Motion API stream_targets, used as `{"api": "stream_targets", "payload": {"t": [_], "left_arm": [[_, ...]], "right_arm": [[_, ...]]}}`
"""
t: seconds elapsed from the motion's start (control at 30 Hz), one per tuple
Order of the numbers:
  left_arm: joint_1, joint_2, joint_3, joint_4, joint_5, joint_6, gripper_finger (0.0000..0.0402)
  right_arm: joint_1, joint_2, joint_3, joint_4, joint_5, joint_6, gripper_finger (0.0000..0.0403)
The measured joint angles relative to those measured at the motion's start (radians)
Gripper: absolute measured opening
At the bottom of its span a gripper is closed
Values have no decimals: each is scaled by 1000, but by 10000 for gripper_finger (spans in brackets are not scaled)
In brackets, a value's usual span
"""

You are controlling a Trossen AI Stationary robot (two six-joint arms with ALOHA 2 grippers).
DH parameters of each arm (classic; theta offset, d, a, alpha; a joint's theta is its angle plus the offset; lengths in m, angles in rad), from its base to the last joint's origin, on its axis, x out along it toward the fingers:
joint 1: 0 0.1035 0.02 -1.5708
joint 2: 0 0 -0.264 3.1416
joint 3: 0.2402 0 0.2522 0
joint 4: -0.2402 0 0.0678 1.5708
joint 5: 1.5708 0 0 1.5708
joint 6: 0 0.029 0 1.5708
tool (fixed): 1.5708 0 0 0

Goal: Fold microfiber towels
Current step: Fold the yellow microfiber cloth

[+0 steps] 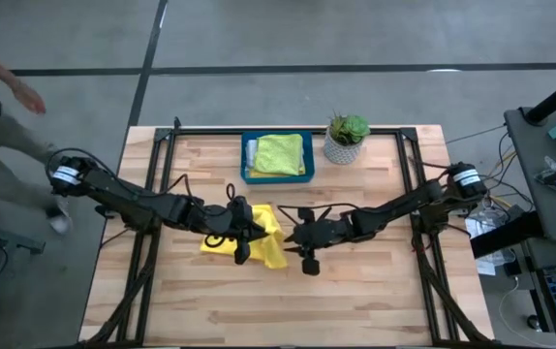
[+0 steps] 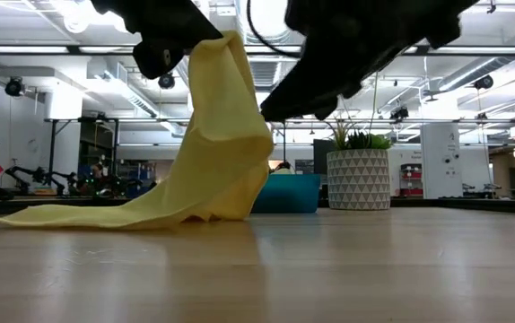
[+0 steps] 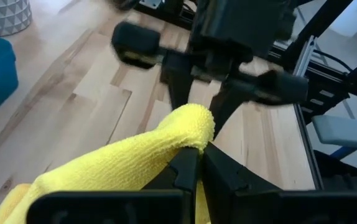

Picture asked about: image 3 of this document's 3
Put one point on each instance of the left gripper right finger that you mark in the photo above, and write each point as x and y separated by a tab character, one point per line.
234	193

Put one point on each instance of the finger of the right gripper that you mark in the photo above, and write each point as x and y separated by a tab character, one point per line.
135	43
278	88

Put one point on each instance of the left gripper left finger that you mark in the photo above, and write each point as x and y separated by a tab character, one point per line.
166	199

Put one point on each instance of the yellow microfiber towel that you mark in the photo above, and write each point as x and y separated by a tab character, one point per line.
128	158

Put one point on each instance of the pale blue padded seat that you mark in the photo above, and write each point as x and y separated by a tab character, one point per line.
346	132

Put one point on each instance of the black bulky object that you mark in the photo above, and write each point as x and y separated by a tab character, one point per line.
346	174

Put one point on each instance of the succulent in patterned white pot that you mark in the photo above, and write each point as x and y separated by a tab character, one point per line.
4	15

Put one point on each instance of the silver aluminium post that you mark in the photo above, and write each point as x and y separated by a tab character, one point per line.
304	56

